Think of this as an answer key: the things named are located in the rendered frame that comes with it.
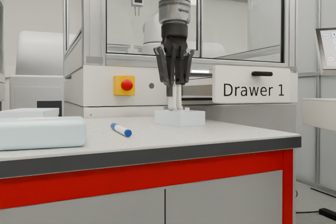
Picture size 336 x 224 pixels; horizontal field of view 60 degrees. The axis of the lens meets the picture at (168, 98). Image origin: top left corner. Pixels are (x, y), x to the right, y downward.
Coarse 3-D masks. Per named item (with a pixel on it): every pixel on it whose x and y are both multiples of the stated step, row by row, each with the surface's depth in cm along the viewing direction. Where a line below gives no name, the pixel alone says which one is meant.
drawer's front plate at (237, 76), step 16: (224, 80) 85; (240, 80) 88; (256, 80) 90; (272, 80) 93; (288, 80) 95; (224, 96) 85; (240, 96) 88; (256, 96) 90; (272, 96) 93; (288, 96) 95
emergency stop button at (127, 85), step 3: (123, 81) 100; (126, 81) 101; (129, 81) 101; (123, 84) 100; (126, 84) 101; (129, 84) 101; (132, 84) 102; (123, 87) 100; (126, 87) 101; (129, 87) 101; (126, 90) 101
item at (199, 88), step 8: (192, 80) 100; (200, 80) 95; (208, 80) 91; (184, 88) 105; (192, 88) 100; (200, 88) 95; (208, 88) 90; (184, 96) 106; (192, 96) 100; (200, 96) 95; (208, 96) 91
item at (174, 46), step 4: (172, 44) 80; (172, 48) 79; (176, 48) 80; (172, 52) 79; (172, 56) 79; (168, 60) 81; (172, 60) 80; (168, 64) 81; (172, 64) 80; (168, 68) 80; (172, 68) 80; (168, 72) 80; (172, 72) 80; (168, 76) 80; (172, 76) 80; (172, 80) 80; (164, 84) 82; (172, 84) 80
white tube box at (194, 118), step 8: (160, 112) 82; (168, 112) 79; (176, 112) 76; (184, 112) 75; (192, 112) 77; (200, 112) 78; (160, 120) 82; (168, 120) 79; (176, 120) 76; (184, 120) 75; (192, 120) 77; (200, 120) 78
